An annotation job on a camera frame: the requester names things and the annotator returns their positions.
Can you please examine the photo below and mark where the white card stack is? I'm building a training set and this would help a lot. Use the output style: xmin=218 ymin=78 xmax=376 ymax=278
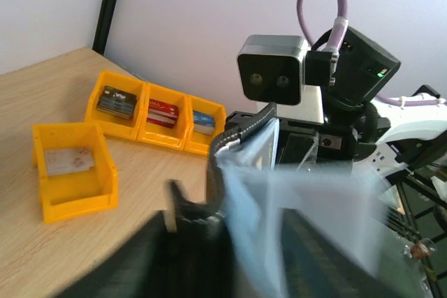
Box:
xmin=44 ymin=147 xmax=94 ymax=177

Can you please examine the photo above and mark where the yellow bin with white cards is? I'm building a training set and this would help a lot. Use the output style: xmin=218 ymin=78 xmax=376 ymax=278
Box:
xmin=32 ymin=121 xmax=118 ymax=223

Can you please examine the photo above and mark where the blue card stack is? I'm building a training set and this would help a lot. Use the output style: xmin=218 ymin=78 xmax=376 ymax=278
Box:
xmin=193 ymin=110 xmax=215 ymax=135

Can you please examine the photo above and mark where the yellow bin with blue cards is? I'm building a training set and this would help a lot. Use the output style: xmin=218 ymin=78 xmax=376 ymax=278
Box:
xmin=184 ymin=95 xmax=226 ymax=156

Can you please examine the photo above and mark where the yellow bin with red cards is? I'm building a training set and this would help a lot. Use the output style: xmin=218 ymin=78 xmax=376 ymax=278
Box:
xmin=137 ymin=83 xmax=191 ymax=150

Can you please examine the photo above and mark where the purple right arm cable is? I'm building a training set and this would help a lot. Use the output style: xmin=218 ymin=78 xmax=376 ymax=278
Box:
xmin=296 ymin=0 xmax=447 ymax=107

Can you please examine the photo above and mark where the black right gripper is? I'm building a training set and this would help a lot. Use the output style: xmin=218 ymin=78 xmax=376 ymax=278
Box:
xmin=225 ymin=111 xmax=358 ymax=167

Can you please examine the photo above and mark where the yellow bin with black cards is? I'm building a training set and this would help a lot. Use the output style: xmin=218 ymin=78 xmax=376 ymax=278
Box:
xmin=85 ymin=70 xmax=147 ymax=140

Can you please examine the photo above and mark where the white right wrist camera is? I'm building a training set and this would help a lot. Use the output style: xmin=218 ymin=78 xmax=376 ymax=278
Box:
xmin=237 ymin=35 xmax=324 ymax=125

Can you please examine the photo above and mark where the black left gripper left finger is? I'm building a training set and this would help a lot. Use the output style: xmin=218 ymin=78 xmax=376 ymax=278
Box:
xmin=56 ymin=211 xmax=230 ymax=297

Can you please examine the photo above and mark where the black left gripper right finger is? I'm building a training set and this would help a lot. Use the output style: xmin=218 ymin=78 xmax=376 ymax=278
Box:
xmin=281 ymin=209 xmax=412 ymax=297

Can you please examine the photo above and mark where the black card stack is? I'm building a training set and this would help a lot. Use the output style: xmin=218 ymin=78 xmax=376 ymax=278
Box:
xmin=96 ymin=86 xmax=138 ymax=120

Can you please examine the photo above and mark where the red VIP card stack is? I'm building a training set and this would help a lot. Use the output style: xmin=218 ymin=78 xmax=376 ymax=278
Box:
xmin=147 ymin=99 xmax=179 ymax=128

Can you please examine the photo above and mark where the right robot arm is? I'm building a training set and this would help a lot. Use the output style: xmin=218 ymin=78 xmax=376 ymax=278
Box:
xmin=224 ymin=29 xmax=446 ymax=184

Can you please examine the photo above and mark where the black frame post right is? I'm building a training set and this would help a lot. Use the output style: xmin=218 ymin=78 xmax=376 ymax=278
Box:
xmin=92 ymin=0 xmax=117 ymax=55

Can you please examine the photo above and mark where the black leather card holder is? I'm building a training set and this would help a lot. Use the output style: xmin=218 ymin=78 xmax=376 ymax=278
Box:
xmin=167 ymin=102 xmax=388 ymax=298

